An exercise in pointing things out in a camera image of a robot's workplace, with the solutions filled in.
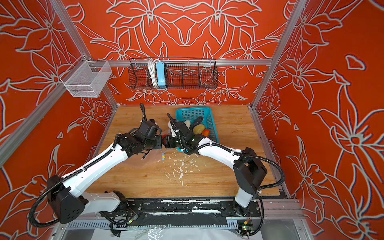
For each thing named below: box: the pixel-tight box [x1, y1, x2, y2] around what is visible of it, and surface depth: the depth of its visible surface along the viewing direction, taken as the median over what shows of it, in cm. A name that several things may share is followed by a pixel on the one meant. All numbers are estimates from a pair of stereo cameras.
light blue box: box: [156, 62, 166, 89], surface depth 91 cm
